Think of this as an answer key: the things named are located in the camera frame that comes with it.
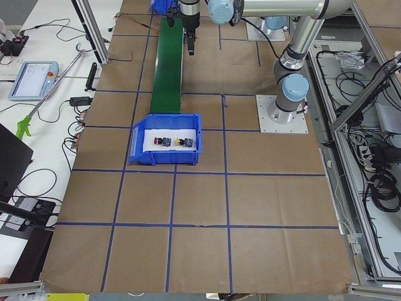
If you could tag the blue bin on right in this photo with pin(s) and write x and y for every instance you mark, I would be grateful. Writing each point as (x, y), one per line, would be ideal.
(160, 6)

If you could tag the red push button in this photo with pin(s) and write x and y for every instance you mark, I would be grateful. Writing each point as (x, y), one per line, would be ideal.
(162, 141)

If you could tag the black power adapter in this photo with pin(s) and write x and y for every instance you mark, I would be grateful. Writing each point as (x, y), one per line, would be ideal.
(80, 101)

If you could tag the green conveyor belt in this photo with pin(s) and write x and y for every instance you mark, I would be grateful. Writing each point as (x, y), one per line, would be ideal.
(166, 92)

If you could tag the white foam pad left bin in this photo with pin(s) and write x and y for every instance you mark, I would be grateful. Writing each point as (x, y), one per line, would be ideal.
(150, 134)

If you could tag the black handle bar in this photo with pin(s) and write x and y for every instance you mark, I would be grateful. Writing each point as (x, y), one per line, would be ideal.
(91, 77)

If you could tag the aluminium frame post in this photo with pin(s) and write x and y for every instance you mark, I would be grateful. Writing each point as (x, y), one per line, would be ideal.
(88, 21)

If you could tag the teach pendant tablet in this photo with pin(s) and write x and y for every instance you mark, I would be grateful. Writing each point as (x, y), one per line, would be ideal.
(34, 79)

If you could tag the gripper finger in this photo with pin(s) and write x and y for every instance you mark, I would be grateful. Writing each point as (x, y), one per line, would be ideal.
(191, 38)

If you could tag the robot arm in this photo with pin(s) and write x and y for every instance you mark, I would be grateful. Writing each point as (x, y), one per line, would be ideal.
(273, 23)
(292, 86)

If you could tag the yellow push button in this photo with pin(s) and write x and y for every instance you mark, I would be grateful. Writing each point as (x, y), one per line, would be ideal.
(186, 142)

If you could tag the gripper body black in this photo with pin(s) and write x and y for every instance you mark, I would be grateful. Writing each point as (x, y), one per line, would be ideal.
(190, 22)

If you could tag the blue bin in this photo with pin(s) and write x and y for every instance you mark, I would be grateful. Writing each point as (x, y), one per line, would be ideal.
(165, 121)
(160, 6)

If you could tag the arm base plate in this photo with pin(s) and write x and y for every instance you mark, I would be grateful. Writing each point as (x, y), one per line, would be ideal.
(272, 120)
(254, 35)

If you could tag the blue bin on left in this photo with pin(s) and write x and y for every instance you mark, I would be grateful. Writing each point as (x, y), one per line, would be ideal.
(165, 121)

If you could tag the green handled reacher grabber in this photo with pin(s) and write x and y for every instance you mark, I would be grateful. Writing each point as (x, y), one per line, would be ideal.
(23, 125)

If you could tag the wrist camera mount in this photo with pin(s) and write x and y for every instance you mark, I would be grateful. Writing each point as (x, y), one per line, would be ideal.
(172, 13)

